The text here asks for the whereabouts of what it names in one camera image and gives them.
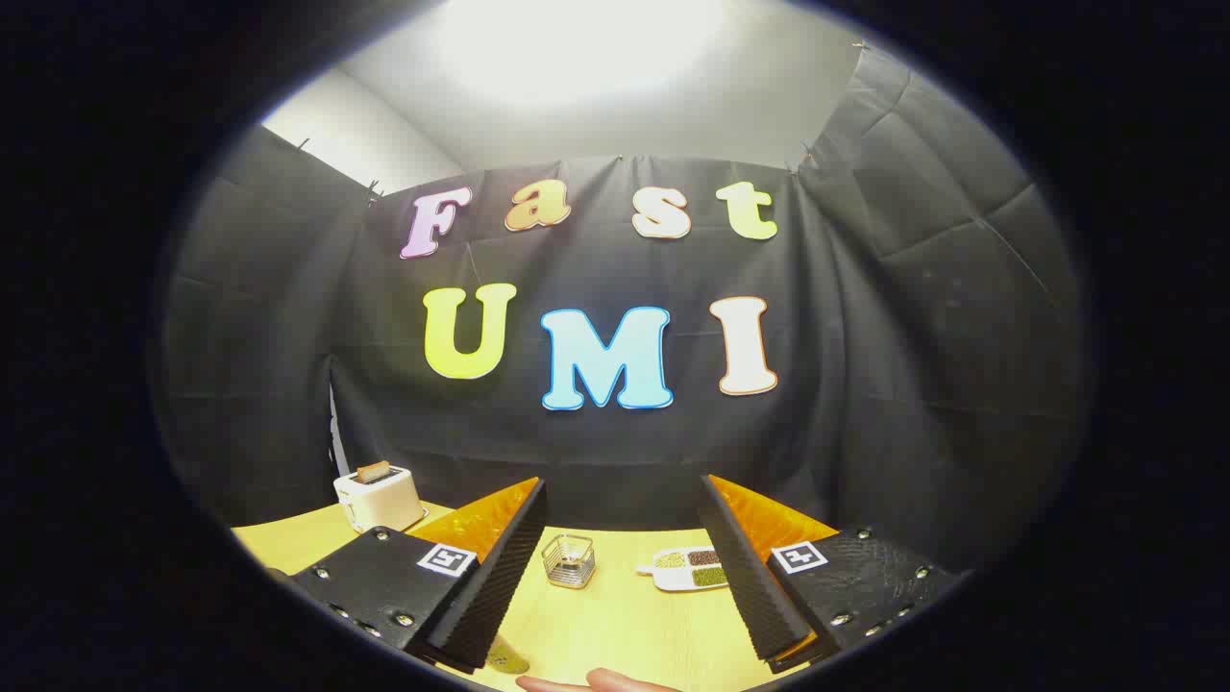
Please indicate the black backdrop cloth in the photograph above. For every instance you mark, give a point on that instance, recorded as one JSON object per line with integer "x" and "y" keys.
{"x": 596, "y": 452}

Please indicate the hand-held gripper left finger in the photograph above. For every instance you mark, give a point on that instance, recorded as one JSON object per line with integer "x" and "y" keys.
{"x": 500, "y": 577}

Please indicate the cream toaster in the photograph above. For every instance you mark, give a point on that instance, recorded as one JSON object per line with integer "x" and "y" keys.
{"x": 380, "y": 500}

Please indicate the wooden table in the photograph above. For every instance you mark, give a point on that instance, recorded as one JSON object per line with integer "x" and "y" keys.
{"x": 615, "y": 625}

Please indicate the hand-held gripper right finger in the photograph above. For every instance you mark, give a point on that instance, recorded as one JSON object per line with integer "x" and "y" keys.
{"x": 754, "y": 586}

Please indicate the toast slice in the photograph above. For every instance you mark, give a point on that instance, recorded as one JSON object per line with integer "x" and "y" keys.
{"x": 373, "y": 472}

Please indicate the white divided dish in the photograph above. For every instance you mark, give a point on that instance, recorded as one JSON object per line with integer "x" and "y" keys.
{"x": 687, "y": 581}

